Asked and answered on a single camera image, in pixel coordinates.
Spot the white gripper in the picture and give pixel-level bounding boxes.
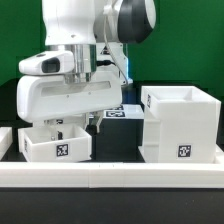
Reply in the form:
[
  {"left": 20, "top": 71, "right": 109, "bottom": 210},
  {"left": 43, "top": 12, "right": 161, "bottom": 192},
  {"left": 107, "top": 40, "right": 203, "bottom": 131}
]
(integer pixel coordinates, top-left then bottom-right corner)
[{"left": 17, "top": 73, "right": 122, "bottom": 140}]

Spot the white drawer tray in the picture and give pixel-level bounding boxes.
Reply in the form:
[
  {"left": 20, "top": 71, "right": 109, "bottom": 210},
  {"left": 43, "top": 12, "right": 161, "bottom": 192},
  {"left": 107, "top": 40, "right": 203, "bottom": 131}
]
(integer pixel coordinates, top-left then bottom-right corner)
[
  {"left": 18, "top": 124, "right": 92, "bottom": 162},
  {"left": 32, "top": 114, "right": 88, "bottom": 129}
]

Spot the white drawer cabinet box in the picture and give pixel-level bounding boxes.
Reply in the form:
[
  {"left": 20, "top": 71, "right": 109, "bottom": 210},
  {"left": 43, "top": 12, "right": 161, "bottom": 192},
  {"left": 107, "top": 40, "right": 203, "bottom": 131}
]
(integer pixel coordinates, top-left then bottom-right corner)
[{"left": 140, "top": 86, "right": 221, "bottom": 163}]

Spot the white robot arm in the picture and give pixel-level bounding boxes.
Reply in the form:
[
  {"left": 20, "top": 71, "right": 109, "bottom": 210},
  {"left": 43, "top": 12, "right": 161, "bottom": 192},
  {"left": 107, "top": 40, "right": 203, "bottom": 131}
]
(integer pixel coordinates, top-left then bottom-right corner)
[{"left": 17, "top": 0, "right": 156, "bottom": 140}]

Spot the white marker sheet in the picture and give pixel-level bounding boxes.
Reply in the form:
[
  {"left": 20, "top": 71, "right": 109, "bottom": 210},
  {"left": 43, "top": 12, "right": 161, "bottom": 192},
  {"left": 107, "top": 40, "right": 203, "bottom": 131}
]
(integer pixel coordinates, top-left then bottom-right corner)
[{"left": 104, "top": 104, "right": 144, "bottom": 119}]

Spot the white front fence rail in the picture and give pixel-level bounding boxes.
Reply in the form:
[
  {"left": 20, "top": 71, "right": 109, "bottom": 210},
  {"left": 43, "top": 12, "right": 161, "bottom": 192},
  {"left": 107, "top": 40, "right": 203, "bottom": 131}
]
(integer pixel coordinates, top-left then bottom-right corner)
[{"left": 0, "top": 162, "right": 224, "bottom": 188}]

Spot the white fence rail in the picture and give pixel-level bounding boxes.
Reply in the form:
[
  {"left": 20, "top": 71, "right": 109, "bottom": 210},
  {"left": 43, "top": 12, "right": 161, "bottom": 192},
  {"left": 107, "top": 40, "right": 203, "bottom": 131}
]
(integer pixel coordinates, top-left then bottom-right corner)
[
  {"left": 214, "top": 146, "right": 224, "bottom": 164},
  {"left": 0, "top": 162, "right": 224, "bottom": 188},
  {"left": 0, "top": 127, "right": 13, "bottom": 160}
]

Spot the white left fence rail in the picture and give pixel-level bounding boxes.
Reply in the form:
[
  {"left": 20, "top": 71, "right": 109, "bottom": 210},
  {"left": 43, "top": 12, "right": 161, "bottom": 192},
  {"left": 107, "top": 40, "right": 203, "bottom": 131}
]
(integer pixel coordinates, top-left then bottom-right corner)
[{"left": 0, "top": 127, "right": 13, "bottom": 160}]

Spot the white right fence rail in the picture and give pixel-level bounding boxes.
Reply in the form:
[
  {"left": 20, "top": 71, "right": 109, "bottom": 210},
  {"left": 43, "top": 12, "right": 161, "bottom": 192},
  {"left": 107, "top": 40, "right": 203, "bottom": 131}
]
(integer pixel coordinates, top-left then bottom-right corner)
[{"left": 214, "top": 146, "right": 224, "bottom": 164}]

